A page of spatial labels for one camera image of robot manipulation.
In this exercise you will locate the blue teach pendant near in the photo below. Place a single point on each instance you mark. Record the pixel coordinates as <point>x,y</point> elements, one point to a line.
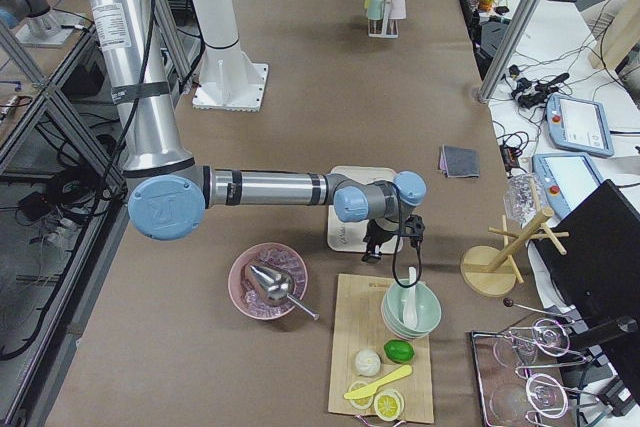
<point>567,179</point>

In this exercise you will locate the green lime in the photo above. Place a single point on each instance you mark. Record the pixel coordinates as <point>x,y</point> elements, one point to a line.
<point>399,351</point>

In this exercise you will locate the yellow plastic knife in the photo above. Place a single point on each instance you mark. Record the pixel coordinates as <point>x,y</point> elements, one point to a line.
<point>370,390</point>

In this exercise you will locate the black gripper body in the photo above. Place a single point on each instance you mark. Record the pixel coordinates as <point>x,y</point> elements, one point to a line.
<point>375,238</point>

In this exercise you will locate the lemon half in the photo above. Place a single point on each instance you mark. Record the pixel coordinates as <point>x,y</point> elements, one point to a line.
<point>388,405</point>

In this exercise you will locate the metal ice scoop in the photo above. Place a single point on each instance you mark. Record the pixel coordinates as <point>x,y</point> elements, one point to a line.
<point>275,286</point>

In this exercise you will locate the wooden mug tree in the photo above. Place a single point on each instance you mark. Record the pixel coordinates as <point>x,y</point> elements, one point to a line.
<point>493,272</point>

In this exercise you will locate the cream rabbit tray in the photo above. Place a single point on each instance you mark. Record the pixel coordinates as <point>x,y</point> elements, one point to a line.
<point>348,237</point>

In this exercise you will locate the white wire cup rack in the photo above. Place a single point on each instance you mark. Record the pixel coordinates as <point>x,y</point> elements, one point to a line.
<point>385,28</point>

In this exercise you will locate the stacked green bowls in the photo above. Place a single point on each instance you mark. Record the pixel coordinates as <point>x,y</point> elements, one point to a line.
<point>427,306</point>

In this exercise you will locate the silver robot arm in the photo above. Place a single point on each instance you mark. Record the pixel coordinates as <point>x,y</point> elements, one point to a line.
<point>168,192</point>

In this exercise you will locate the bamboo cutting board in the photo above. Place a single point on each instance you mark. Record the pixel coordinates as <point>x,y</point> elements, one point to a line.
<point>358,324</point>

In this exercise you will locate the lemon slice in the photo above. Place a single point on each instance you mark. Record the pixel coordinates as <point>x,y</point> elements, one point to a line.
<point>363,403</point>

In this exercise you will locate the green cup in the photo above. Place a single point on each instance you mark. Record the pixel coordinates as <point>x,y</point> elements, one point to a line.
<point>375,10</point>

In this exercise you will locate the wire glass rack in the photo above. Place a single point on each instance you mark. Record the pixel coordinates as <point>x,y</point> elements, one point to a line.
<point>553,369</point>

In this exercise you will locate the pink cup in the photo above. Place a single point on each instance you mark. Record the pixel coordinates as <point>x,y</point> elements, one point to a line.
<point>398,10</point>

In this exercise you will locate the blue teach pendant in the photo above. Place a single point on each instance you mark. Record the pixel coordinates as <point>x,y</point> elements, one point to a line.
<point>567,179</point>
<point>578,125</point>

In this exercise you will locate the pink bowl with ice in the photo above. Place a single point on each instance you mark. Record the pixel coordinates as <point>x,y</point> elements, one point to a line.
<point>244,295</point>

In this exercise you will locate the white camera pillar base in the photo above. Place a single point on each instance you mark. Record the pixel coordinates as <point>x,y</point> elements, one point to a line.
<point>228,79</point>

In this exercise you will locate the grey folded cloth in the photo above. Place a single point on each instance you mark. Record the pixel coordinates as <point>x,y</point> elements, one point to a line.
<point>458,162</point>

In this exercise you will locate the blue teach pendant far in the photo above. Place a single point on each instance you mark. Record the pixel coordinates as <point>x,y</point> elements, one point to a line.
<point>578,125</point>

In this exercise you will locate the aluminium frame post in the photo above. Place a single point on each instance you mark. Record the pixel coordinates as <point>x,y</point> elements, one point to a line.
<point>515,30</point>

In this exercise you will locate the black monitor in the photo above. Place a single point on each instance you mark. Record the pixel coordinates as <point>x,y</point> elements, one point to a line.
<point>599,273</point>

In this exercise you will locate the white ceramic spoon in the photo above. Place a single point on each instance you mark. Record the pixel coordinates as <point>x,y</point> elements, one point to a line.
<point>410,314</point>

